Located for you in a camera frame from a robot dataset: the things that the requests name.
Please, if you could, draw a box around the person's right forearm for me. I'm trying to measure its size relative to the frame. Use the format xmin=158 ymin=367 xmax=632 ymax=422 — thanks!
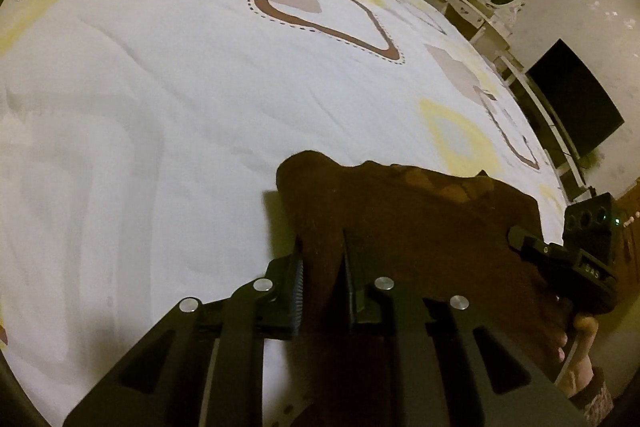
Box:
xmin=567 ymin=367 xmax=616 ymax=414

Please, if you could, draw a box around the person's right hand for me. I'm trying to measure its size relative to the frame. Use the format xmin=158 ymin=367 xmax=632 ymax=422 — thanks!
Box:
xmin=554 ymin=314 xmax=599 ymax=395

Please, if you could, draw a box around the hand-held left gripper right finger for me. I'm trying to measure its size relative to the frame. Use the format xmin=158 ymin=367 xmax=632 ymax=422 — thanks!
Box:
xmin=342 ymin=229 xmax=588 ymax=427

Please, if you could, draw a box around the black television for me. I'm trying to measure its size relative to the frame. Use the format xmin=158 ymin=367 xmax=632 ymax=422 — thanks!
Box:
xmin=525 ymin=39 xmax=626 ymax=158

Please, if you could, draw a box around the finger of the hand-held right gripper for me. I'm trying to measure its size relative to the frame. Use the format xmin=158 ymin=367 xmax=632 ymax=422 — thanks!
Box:
xmin=507 ymin=227 xmax=546 ymax=254

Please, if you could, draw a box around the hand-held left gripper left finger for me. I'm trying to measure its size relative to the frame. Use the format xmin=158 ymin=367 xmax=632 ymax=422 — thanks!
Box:
xmin=62 ymin=239 xmax=306 ymax=427

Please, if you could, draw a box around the white patterned bedsheet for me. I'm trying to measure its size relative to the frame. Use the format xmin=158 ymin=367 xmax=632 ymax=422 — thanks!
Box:
xmin=0 ymin=0 xmax=568 ymax=427

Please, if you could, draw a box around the brown small garment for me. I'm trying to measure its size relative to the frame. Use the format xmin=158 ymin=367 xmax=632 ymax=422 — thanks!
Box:
xmin=276 ymin=150 xmax=571 ymax=427

